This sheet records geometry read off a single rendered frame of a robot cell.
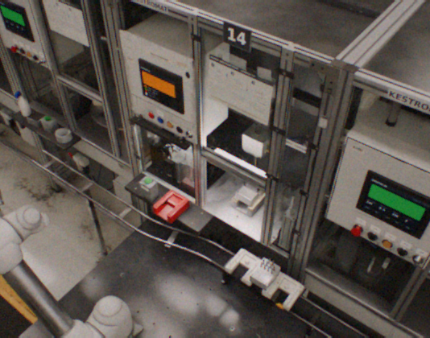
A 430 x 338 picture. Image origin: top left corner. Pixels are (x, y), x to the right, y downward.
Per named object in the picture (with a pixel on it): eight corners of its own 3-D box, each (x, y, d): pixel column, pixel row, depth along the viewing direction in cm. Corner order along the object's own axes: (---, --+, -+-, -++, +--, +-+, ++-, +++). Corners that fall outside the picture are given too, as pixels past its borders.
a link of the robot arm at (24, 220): (23, 200, 202) (-4, 220, 194) (33, 194, 187) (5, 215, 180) (43, 224, 204) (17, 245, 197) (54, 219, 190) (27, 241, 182)
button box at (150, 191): (141, 195, 259) (138, 181, 250) (150, 187, 263) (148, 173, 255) (151, 202, 255) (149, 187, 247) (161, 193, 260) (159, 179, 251)
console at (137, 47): (128, 114, 237) (114, 32, 204) (165, 88, 253) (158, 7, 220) (192, 148, 219) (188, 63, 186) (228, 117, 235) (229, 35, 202)
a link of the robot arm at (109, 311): (140, 323, 225) (134, 300, 209) (113, 353, 214) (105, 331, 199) (116, 305, 231) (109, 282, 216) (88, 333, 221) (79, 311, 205)
